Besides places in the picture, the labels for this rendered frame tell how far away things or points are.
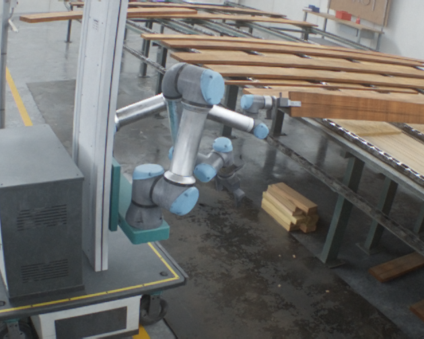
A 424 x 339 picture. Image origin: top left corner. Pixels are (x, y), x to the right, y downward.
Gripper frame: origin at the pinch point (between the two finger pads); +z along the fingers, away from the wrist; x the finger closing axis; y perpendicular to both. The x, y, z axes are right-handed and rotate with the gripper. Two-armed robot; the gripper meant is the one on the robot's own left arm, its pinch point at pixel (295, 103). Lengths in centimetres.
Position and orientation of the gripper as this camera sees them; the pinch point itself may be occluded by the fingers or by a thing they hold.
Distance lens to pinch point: 276.0
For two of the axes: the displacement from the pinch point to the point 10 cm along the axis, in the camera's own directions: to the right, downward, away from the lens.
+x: -3.7, -0.3, 9.3
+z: 9.3, -0.3, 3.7
